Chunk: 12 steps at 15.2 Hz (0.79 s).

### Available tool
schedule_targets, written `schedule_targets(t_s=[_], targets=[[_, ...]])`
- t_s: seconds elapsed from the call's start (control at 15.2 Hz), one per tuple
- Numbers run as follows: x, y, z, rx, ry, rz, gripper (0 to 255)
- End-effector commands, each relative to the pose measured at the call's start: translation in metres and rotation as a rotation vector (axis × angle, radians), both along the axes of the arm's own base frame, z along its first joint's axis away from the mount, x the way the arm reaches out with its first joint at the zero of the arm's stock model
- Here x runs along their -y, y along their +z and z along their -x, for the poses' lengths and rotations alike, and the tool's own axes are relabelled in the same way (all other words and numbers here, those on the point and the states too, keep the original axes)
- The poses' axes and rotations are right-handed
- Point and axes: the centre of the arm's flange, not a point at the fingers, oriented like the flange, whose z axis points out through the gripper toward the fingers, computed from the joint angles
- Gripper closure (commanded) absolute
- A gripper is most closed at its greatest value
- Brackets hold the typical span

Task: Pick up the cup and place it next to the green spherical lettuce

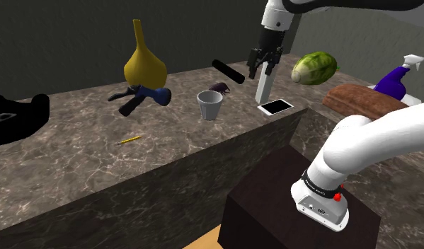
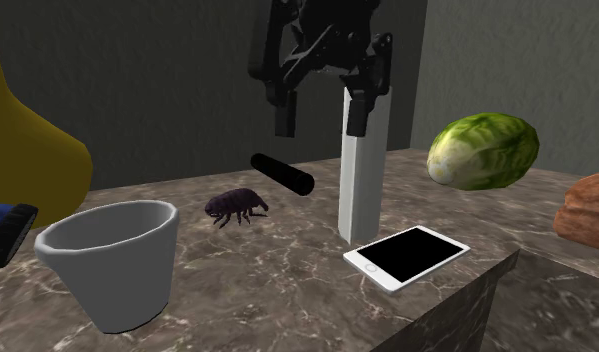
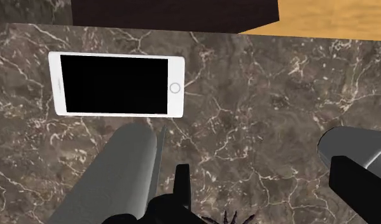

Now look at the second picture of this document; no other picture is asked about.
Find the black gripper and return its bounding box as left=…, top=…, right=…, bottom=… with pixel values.
left=248, top=0, right=394, bottom=139

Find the black cylinder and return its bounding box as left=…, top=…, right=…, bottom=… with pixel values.
left=250, top=152, right=316, bottom=198

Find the tall white rectangular block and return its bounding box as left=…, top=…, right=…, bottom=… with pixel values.
left=337, top=86, right=393, bottom=245

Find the dark purple bug toy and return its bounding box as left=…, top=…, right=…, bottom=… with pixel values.
left=204, top=187, right=270, bottom=230

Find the white smartphone with black screen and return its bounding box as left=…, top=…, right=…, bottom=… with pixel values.
left=342, top=224, right=472, bottom=295

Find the green cabbage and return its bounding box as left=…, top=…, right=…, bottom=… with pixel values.
left=426, top=112, right=541, bottom=192

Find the grey cup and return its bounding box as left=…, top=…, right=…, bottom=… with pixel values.
left=33, top=199, right=181, bottom=336

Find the brown bread loaf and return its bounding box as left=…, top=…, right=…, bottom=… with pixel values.
left=552, top=170, right=599, bottom=255

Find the large yellow rounded object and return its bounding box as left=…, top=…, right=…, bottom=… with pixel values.
left=0, top=28, right=94, bottom=230

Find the blue and black object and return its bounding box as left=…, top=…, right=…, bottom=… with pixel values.
left=0, top=202, right=40, bottom=270

